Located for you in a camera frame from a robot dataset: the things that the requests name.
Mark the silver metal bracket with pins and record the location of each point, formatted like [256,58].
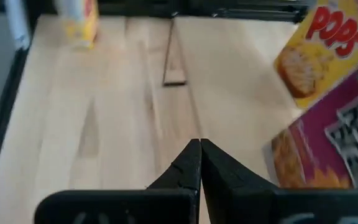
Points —
[17,25]

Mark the yellow Corn Pops cereal box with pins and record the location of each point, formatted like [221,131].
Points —
[322,56]
[82,28]

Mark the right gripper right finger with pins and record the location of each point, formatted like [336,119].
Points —
[225,180]

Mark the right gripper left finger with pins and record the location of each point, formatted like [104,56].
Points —
[179,174]

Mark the black aluminium table frame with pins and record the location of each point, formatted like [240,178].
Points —
[228,11]

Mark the purple Raisin Bran cereal box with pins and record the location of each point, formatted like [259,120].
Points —
[319,140]

